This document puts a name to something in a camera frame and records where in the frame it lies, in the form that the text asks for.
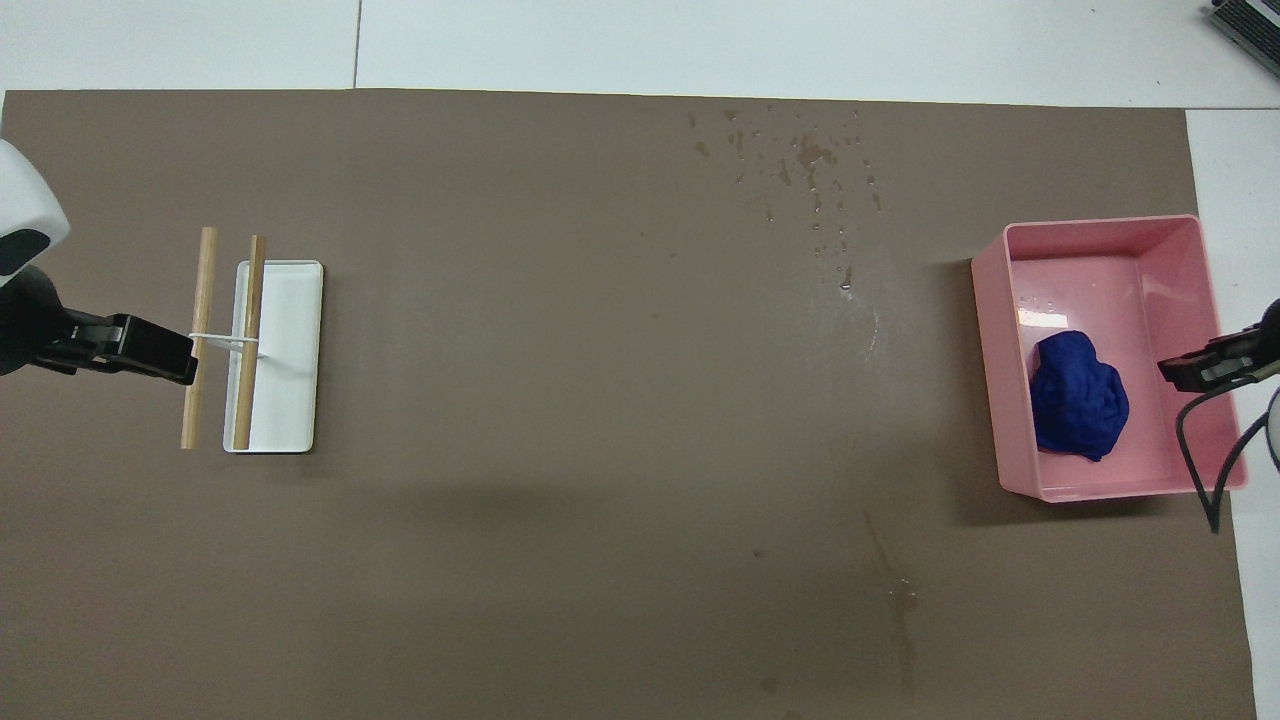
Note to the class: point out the grey ribbed device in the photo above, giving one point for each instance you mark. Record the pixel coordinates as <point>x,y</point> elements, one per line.
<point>1250,22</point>

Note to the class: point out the brown table mat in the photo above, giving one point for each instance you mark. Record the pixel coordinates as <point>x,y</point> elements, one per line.
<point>600,400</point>

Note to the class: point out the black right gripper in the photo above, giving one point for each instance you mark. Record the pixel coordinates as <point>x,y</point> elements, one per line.
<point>1275,318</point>

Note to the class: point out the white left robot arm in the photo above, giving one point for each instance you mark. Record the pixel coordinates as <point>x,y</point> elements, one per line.
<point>20,195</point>

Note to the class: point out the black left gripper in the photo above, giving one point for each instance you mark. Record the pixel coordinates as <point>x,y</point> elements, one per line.
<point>30,330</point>

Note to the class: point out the wooden rack rod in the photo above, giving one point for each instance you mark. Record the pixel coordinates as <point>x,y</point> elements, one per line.
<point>203,280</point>
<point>248,380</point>

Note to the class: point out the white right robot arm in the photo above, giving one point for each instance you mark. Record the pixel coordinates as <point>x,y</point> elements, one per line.
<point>1276,440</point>

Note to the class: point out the white towel rack tray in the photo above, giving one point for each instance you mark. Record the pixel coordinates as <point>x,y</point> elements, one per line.
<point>290,350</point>

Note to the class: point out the pink plastic bin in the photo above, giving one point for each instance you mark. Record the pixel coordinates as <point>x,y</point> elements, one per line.
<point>1170,460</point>

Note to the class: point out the blue towel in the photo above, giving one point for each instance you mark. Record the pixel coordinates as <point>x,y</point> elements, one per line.
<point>1080,400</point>

